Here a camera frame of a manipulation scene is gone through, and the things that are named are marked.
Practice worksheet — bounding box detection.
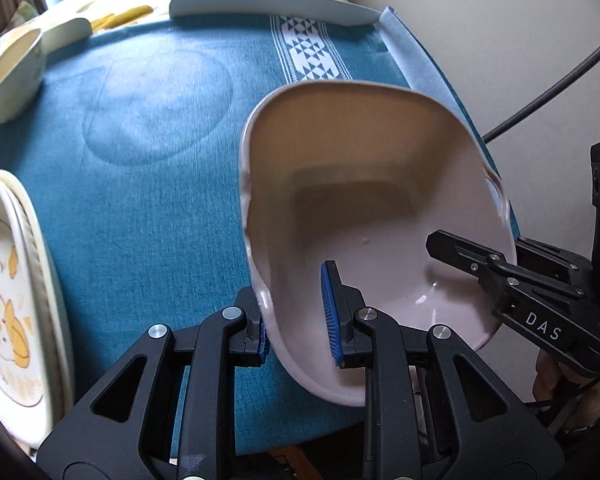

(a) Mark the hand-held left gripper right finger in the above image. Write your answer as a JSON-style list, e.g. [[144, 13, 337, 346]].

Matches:
[[320, 260, 566, 480]]

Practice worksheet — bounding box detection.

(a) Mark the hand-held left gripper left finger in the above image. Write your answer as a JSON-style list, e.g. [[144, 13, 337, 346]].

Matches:
[[36, 287, 272, 480]]

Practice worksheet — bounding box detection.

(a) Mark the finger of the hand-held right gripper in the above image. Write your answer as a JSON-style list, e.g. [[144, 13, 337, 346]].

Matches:
[[517, 236, 592, 301], [425, 230, 600, 377]]

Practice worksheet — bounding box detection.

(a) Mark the pink square bowl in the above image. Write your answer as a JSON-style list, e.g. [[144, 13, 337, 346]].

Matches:
[[239, 80, 518, 408]]

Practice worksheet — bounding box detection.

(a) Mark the white round plate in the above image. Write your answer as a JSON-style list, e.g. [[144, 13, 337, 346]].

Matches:
[[0, 170, 76, 453]]

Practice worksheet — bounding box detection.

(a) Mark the blue patterned tablecloth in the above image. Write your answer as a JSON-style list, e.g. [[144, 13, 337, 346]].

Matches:
[[0, 7, 521, 451]]

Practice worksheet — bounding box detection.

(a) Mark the cream round bowl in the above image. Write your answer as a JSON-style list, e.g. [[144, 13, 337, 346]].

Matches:
[[0, 27, 47, 124]]

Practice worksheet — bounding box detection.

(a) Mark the white round bowl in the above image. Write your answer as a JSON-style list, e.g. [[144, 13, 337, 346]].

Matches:
[[39, 17, 93, 51]]

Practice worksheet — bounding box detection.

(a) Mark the green striped pillow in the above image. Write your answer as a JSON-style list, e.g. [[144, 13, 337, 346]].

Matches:
[[7, 0, 38, 28]]

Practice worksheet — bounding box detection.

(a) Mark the black cable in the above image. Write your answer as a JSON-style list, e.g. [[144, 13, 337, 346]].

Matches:
[[481, 25, 600, 143]]

